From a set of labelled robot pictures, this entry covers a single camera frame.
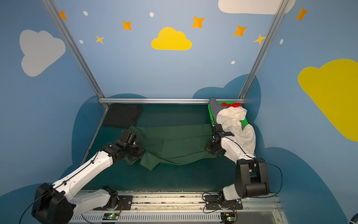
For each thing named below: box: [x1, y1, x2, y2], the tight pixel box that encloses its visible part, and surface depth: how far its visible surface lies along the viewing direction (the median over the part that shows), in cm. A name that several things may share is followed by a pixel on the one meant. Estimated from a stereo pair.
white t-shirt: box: [216, 106, 256, 155], surface depth 107 cm
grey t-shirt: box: [209, 98, 229, 126], surface depth 112 cm
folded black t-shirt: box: [102, 103, 143, 128], surface depth 117 cm
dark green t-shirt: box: [129, 123, 217, 171], surface depth 100 cm
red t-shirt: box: [220, 102, 242, 108], surface depth 113 cm
